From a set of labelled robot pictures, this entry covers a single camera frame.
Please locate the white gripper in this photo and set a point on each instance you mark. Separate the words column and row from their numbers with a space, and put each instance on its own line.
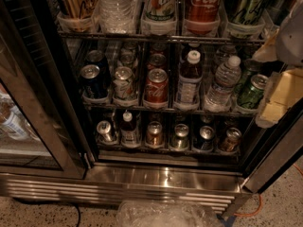
column 292, row 43

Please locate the red coca-cola can top shelf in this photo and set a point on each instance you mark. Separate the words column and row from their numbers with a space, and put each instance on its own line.
column 200, row 15

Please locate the green can middle shelf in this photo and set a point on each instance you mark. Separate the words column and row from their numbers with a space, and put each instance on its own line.
column 252, row 92

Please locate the water bottle middle shelf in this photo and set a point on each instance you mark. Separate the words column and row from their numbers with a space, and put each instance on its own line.
column 221, row 88

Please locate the green black can top shelf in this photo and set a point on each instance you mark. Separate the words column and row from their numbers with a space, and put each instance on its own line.
column 246, row 12

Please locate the open fridge door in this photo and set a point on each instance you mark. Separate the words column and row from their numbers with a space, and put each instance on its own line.
column 286, row 144

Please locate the gold can bottom shelf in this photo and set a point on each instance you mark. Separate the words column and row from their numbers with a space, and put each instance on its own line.
column 230, row 140

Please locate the gold can shelf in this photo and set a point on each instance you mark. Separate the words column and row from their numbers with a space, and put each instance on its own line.
column 230, row 140
column 77, row 14

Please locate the iced tea bottle middle shelf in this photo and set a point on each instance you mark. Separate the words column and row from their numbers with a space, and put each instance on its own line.
column 189, row 80

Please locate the iced tea bottle shelf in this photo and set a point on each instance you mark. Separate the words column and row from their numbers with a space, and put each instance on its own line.
column 189, row 80
column 129, row 133

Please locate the blue can bottom shelf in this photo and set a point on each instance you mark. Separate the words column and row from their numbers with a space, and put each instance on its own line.
column 205, row 139

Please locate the red coke can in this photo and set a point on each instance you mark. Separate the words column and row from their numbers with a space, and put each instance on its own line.
column 157, row 61
column 156, row 87

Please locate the green can bottom shelf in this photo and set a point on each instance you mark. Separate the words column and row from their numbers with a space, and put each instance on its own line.
column 179, row 140

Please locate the red coke can middle front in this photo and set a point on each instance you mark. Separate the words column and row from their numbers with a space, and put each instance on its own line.
column 156, row 87

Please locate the stainless steel fridge base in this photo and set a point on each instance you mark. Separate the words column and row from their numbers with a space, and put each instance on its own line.
column 112, row 184

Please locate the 7up can top shelf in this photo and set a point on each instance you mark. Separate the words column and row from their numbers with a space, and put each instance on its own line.
column 160, row 10

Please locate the copper can bottom shelf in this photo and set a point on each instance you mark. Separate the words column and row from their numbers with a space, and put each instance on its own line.
column 154, row 134

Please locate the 7up can middle front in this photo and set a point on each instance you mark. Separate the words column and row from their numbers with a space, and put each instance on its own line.
column 124, row 83

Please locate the iced tea bottle bottom shelf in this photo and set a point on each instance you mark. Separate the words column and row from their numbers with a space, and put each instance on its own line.
column 129, row 133

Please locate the clear water bottle top shelf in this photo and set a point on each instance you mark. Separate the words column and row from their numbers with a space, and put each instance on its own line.
column 117, row 16

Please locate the blue pepsi can rear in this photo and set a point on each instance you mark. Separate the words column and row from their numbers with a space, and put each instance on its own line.
column 98, row 58

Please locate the blue pepsi can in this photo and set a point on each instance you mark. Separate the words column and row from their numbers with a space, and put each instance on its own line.
column 98, row 58
column 90, row 78

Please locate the silver can bottom shelf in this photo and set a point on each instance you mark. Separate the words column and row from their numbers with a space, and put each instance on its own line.
column 104, row 129

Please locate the blue pepsi can front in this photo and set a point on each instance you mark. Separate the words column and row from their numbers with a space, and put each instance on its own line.
column 90, row 78

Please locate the gold can top shelf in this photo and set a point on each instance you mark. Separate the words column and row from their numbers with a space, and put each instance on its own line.
column 77, row 14

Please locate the closed glass fridge door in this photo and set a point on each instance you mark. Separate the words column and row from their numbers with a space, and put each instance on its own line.
column 44, row 127

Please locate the clear plastic bag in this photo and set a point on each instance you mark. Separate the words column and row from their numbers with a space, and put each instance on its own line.
column 165, row 214

